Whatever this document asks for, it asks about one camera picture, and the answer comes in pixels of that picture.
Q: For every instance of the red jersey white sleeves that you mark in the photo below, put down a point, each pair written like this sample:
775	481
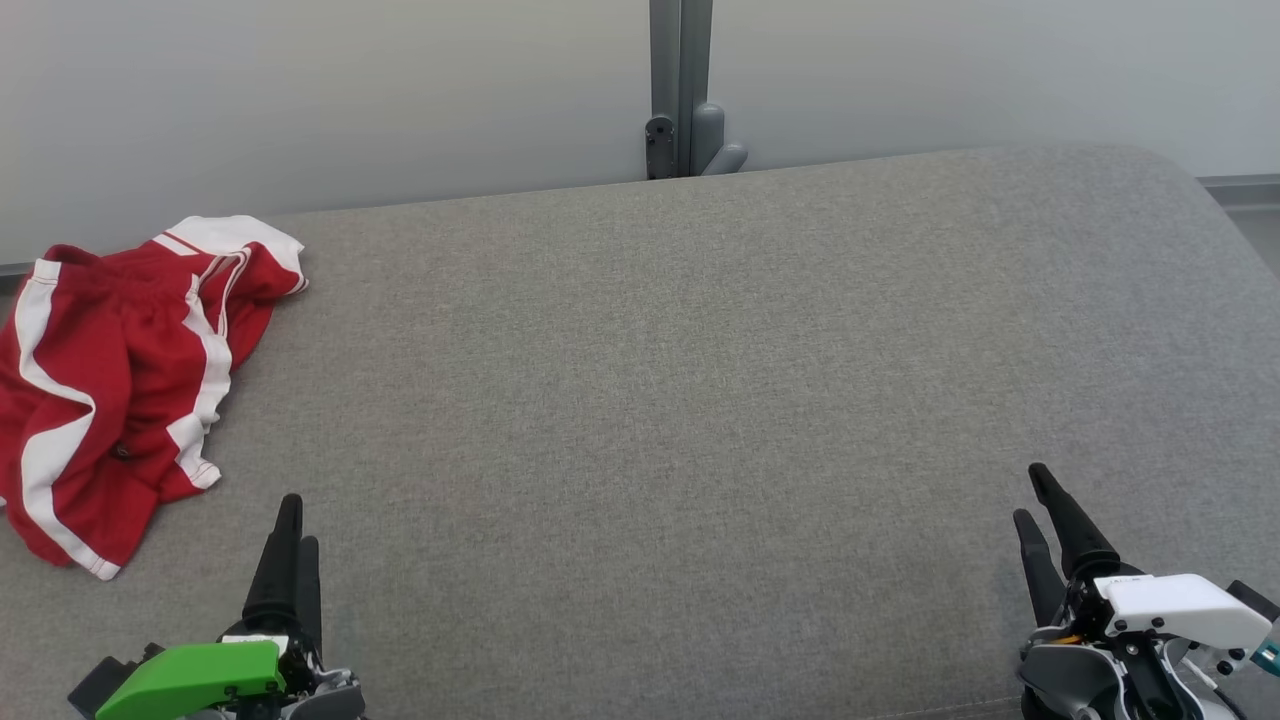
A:
240	235

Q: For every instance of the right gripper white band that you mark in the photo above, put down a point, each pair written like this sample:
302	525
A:
1180	605

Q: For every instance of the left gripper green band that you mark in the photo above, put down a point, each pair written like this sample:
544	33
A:
200	675

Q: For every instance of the grey wall baseboard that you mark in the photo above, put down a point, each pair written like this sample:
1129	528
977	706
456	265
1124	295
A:
12	278
1245	192

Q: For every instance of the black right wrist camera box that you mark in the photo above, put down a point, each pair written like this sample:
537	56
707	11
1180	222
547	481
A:
1255	600

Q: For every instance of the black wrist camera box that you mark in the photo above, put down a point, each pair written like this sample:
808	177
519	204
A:
105	675
1255	600

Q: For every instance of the red shorts white trim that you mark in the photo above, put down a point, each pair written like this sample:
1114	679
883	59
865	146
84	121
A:
100	400

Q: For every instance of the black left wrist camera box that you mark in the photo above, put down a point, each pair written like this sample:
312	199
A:
105	675

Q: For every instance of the grey metal post with bracket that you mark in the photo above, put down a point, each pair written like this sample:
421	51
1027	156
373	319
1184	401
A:
680	60

